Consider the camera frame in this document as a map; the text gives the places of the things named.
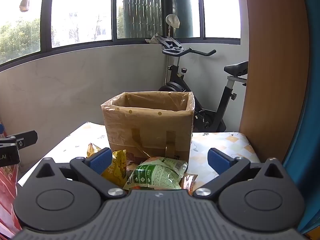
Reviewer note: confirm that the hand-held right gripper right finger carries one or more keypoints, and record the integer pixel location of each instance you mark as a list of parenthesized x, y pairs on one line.
[(218, 158)]

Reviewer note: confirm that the green snack bag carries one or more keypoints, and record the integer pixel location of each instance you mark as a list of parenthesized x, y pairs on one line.
[(155, 177)]

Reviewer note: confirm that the wooden cabinet panel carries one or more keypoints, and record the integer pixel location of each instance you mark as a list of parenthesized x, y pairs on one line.
[(272, 80)]

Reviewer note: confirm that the large yellow snack bag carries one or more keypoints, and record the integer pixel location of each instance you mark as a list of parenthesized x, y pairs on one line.
[(117, 167)]

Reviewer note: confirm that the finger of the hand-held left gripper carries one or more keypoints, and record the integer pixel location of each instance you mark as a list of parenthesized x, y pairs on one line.
[(1, 129), (27, 137)]

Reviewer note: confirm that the green tree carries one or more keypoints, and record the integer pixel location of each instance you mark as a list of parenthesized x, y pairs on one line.
[(17, 40)]

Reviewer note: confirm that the dark green pillar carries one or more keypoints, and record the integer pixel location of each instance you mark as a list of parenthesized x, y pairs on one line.
[(185, 7)]

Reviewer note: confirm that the checkered tablecloth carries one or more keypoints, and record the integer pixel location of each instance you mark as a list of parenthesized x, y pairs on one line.
[(75, 140)]

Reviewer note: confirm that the brown cardboard box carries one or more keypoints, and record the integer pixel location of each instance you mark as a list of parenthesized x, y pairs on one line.
[(150, 130)]

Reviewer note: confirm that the metal window grille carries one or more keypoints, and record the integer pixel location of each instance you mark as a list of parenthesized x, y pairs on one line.
[(147, 12)]

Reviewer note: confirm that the black exercise bike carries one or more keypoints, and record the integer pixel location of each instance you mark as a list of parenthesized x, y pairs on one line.
[(220, 115)]

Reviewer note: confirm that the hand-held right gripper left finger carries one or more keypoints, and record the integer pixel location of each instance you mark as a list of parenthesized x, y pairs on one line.
[(101, 158)]

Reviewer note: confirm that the white plastic bag on pole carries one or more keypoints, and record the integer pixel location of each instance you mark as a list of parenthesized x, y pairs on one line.
[(172, 21)]

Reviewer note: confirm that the small yellow snack packet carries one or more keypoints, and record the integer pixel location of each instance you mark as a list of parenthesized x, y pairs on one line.
[(92, 151)]

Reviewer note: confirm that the orange brown snack packet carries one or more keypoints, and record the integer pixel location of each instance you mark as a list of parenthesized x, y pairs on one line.
[(188, 183)]

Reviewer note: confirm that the blue panel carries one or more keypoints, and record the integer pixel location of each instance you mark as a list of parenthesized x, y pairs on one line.
[(308, 155)]

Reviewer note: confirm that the crumpled paper on windowsill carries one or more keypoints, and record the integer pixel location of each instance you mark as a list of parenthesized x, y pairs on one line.
[(152, 39)]

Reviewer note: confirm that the red patterned cloth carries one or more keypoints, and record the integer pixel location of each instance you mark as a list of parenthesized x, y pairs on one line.
[(7, 192)]

